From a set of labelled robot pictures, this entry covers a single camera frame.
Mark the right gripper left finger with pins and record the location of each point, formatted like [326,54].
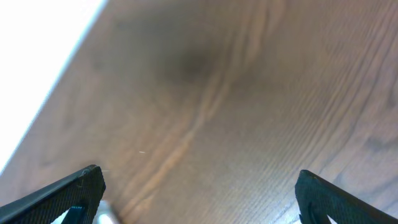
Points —
[77,195]

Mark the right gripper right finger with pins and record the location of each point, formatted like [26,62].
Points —
[319,201]

